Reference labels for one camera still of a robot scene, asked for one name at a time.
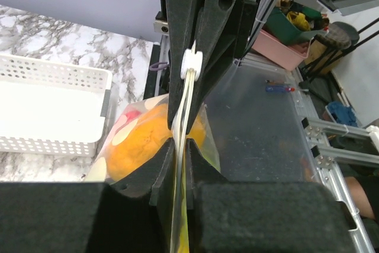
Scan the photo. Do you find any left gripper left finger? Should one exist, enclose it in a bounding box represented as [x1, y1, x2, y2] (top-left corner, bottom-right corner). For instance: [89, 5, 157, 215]
[1, 139, 174, 252]

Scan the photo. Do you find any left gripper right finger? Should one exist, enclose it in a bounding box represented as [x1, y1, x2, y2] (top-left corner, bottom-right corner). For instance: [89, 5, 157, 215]
[187, 139, 355, 252]

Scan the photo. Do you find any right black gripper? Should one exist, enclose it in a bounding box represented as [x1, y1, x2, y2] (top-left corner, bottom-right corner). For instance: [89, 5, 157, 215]
[157, 0, 260, 133]

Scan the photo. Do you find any clear zip top bag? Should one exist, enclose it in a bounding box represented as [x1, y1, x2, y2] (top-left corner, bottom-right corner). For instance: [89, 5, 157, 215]
[84, 41, 223, 253]

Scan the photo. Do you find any orange toy pepper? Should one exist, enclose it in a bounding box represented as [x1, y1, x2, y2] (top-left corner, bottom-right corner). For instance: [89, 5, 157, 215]
[105, 102, 207, 182]

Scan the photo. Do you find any green plastic bin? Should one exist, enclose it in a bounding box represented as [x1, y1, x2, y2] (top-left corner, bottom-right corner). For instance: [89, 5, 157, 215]
[265, 7, 326, 46]

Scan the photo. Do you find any clear plastic storage box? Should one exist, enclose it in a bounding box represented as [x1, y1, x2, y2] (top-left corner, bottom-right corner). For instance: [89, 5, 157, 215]
[205, 63, 320, 182]

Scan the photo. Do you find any pink plastic bin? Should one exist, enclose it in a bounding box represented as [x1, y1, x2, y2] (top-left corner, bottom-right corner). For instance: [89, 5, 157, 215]
[252, 30, 310, 71]

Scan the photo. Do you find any blue red pen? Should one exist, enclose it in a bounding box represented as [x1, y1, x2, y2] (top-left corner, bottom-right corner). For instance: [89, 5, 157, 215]
[265, 80, 296, 93]

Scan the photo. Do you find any white perforated plastic basket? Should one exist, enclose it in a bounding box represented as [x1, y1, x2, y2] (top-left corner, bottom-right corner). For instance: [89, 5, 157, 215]
[1, 54, 113, 157]

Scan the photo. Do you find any black stool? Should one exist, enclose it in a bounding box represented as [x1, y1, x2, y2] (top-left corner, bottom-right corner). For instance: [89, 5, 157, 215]
[299, 18, 378, 89]

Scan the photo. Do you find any blue cloth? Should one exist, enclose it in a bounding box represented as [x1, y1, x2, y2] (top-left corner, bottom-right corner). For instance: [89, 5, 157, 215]
[326, 101, 358, 127]

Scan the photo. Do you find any aluminium frame rail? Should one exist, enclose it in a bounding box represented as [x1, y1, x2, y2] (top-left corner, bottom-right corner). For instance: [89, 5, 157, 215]
[292, 70, 378, 252]

